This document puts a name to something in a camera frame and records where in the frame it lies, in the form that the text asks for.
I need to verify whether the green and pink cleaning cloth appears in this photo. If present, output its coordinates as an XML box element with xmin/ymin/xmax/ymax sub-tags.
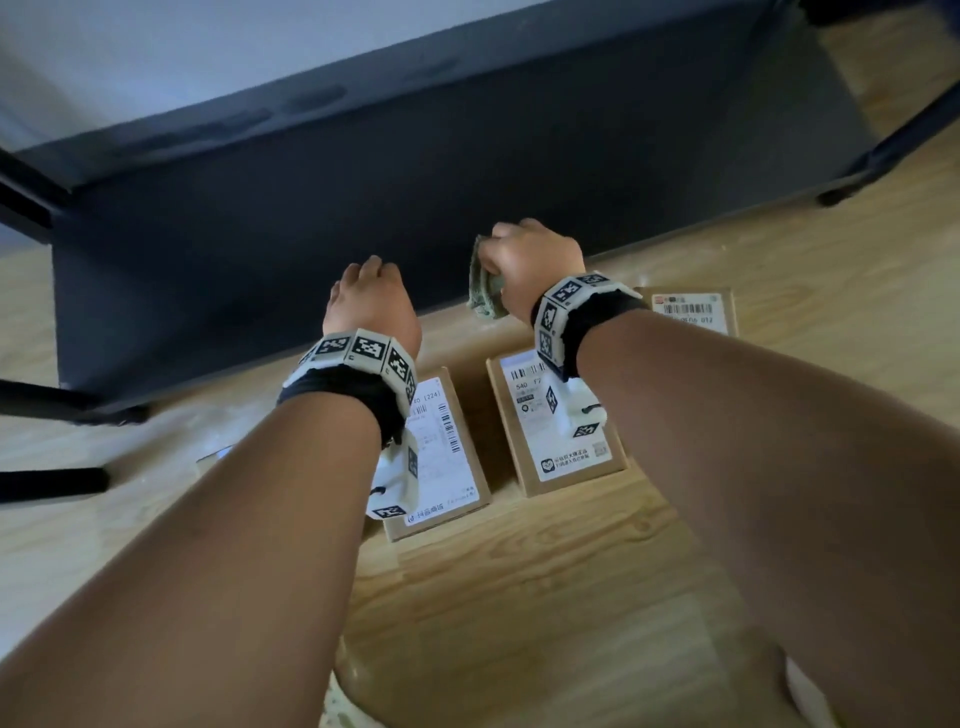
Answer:
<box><xmin>466</xmin><ymin>234</ymin><xmax>508</xmax><ymax>322</ymax></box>

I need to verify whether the person's left forearm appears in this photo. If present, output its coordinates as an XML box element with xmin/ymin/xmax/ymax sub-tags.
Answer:
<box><xmin>0</xmin><ymin>393</ymin><xmax>384</xmax><ymax>728</ymax></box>

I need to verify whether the person's right forearm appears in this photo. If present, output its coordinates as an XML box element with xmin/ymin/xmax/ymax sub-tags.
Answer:
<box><xmin>577</xmin><ymin>311</ymin><xmax>960</xmax><ymax>728</ymax></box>

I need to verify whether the person's left hand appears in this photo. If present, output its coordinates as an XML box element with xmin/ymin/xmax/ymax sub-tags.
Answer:
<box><xmin>322</xmin><ymin>254</ymin><xmax>424</xmax><ymax>361</ymax></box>

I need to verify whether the person's right hand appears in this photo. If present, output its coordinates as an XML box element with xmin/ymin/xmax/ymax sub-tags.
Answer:
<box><xmin>476</xmin><ymin>217</ymin><xmax>588</xmax><ymax>328</ymax></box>

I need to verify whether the white marker cube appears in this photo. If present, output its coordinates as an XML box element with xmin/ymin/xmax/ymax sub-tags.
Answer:
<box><xmin>543</xmin><ymin>374</ymin><xmax>607</xmax><ymax>440</ymax></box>

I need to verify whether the black marker wristband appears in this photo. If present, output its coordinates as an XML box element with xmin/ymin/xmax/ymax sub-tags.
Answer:
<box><xmin>530</xmin><ymin>271</ymin><xmax>648</xmax><ymax>380</ymax></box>
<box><xmin>277</xmin><ymin>328</ymin><xmax>420</xmax><ymax>448</ymax></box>

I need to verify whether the dark metal shelf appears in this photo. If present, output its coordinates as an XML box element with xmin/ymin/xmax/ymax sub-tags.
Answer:
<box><xmin>0</xmin><ymin>0</ymin><xmax>960</xmax><ymax>425</ymax></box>

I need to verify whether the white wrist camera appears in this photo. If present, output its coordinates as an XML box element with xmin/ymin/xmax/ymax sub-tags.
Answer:
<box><xmin>365</xmin><ymin>434</ymin><xmax>421</xmax><ymax>521</ymax></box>

